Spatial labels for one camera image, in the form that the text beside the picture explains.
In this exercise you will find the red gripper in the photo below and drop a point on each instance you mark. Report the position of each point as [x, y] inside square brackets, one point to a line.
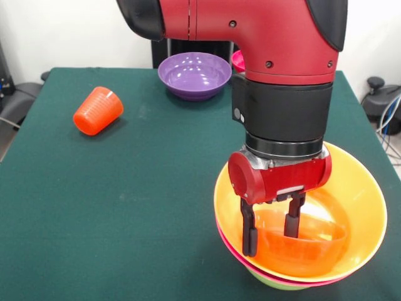
[275, 182]

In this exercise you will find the small orange bowl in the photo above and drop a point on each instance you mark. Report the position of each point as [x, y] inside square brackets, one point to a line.
[310, 251]

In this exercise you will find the large pink bowl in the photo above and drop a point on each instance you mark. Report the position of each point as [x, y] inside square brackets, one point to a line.
[228, 244]

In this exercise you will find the medium green bowl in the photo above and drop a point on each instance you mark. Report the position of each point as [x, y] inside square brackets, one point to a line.
[272, 282]

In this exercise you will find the large orange bowl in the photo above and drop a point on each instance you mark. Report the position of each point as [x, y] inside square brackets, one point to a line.
[360, 194]

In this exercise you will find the orange-red plastic cup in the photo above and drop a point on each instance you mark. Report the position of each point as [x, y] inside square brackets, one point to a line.
[97, 113]

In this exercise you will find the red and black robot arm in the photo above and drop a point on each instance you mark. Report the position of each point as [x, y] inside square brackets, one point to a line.
[266, 47]

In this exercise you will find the small crimson bowl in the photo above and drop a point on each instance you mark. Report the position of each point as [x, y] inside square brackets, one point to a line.
[238, 61]

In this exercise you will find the purple bowl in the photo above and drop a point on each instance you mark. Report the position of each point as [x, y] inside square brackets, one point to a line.
[194, 75]

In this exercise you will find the dark green tablecloth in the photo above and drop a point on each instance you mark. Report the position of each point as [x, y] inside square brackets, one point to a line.
[94, 219]

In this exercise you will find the black electronics box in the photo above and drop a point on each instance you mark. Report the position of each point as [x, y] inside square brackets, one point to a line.
[6, 72]

